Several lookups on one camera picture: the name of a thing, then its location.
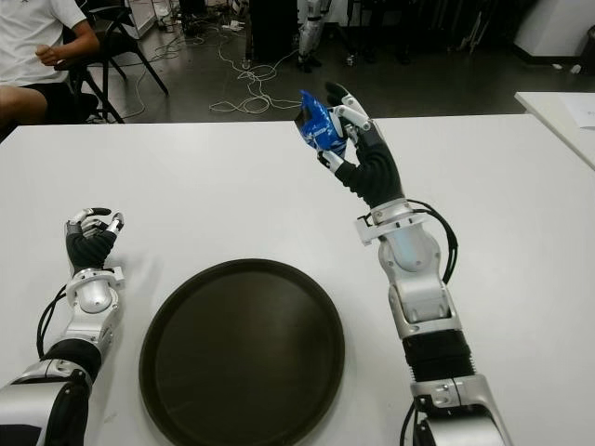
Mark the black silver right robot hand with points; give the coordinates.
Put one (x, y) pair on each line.
(376, 167)

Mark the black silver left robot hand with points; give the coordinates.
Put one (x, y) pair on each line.
(88, 248)

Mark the blue Oreo cookie packet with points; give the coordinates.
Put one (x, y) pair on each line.
(321, 125)

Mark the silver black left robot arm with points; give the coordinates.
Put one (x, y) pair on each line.
(88, 302)

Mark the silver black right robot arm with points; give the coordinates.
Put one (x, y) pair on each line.
(418, 279)

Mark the silver humanoid robot legs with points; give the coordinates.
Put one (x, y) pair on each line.
(309, 32)

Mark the folded metal stand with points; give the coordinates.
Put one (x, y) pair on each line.
(473, 25)

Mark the round dark brown tray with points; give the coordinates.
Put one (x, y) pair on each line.
(241, 353)

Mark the white side table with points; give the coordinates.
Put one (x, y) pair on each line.
(562, 121)

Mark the black folding chair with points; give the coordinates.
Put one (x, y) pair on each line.
(116, 42)

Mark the seated person in white shirt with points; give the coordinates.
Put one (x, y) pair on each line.
(28, 42)

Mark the white cabinet with black base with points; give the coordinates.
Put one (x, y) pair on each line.
(553, 28)

